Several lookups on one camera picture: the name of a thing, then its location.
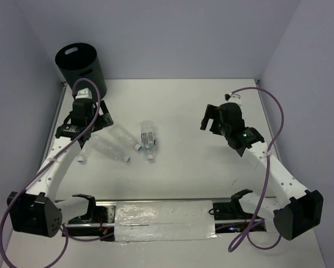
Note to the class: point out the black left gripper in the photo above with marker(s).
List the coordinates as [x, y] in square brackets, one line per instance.
[105, 120]

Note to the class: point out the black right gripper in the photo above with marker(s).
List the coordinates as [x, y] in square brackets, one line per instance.
[211, 112]

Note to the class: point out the clear bottle with label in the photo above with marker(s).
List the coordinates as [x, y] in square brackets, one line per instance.
[148, 139]

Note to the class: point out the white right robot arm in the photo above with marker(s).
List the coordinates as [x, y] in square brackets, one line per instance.
[296, 210]

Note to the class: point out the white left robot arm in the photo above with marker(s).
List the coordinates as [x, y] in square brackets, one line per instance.
[35, 210]

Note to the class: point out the black cylindrical bin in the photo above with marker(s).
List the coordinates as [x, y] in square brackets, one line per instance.
[80, 60]

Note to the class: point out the silver tape patch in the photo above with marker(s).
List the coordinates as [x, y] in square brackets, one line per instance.
[164, 221]

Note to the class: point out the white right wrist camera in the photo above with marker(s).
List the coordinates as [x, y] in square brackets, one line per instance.
[233, 98]

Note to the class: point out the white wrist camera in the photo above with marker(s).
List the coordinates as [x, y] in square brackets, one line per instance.
[233, 98]
[83, 94]

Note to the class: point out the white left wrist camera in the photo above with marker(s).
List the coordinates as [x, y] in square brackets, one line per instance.
[83, 94]

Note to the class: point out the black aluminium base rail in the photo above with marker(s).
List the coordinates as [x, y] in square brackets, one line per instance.
[102, 226]

